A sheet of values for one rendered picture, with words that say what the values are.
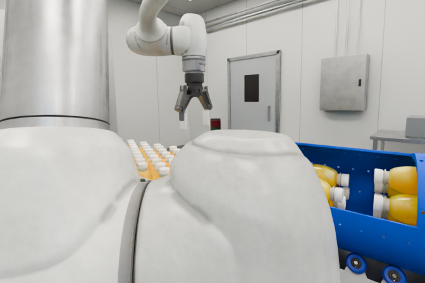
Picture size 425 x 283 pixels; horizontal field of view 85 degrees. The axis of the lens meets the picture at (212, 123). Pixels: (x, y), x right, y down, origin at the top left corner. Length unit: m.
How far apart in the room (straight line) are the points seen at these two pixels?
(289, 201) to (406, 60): 3.98
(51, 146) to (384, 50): 4.11
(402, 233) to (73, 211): 0.61
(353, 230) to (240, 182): 0.53
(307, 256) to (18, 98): 0.27
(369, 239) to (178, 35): 0.81
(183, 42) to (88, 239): 0.76
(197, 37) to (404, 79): 3.52
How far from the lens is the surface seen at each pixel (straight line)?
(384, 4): 4.31
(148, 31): 0.86
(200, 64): 0.89
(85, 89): 0.27
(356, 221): 0.67
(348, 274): 0.78
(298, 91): 4.44
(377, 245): 0.70
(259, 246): 0.19
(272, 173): 0.18
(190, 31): 0.89
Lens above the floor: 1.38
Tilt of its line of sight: 7 degrees down
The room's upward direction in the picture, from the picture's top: 1 degrees counter-clockwise
